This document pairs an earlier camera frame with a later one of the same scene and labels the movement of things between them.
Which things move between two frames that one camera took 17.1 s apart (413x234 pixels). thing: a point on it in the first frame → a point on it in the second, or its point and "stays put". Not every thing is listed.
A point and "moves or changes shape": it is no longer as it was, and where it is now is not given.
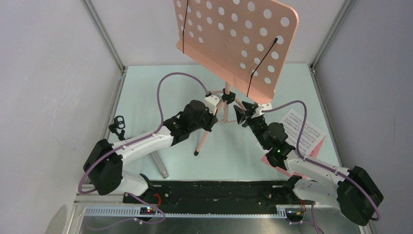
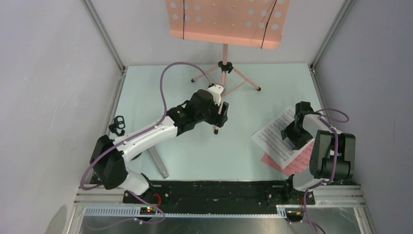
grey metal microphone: (157, 157) stays put
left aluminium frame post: (103, 33) stays put
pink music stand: (244, 44) moves or changes shape
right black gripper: (242, 115) → (297, 142)
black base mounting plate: (215, 197) stays put
